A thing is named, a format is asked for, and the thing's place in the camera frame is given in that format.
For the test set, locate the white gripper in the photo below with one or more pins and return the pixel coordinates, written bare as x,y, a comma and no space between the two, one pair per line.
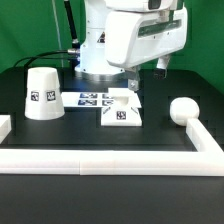
135,38

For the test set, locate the white lamp base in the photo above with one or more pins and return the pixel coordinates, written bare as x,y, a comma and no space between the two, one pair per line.
124,111

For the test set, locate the white lamp bulb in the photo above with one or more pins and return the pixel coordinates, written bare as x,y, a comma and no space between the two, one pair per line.
182,109

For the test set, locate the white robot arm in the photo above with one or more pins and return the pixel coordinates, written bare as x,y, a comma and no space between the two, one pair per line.
93,64

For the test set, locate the white lamp shade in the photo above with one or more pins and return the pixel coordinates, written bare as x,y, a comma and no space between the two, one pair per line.
43,100

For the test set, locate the white marker sheet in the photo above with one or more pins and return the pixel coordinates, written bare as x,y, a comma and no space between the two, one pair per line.
86,99

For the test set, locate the white right fence wall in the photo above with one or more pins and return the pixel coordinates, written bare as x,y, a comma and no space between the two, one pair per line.
201,138

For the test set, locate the white fence wall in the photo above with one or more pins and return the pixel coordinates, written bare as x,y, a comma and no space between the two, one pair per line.
201,138
5,126
68,162

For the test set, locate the white left fence wall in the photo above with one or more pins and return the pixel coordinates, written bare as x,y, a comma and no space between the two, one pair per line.
5,126

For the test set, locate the white front fence wall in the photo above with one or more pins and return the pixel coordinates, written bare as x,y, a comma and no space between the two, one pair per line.
68,162

